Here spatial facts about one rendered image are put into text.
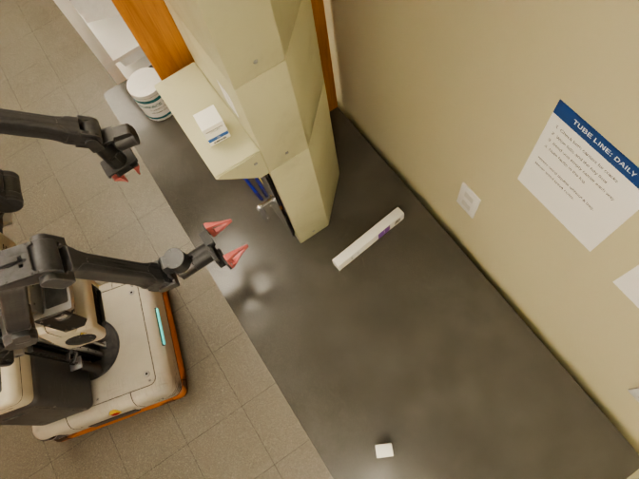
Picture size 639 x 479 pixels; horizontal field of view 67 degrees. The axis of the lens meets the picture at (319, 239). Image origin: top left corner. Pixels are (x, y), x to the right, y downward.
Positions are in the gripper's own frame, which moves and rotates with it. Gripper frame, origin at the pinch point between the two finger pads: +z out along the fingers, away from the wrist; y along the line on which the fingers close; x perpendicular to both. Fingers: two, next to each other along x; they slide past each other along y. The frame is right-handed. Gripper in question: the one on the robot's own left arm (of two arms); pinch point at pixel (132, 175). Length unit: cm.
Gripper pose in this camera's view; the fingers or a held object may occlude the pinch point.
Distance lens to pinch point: 169.6
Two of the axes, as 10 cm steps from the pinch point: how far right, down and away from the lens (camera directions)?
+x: -5.5, -7.5, 3.7
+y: 8.2, -5.6, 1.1
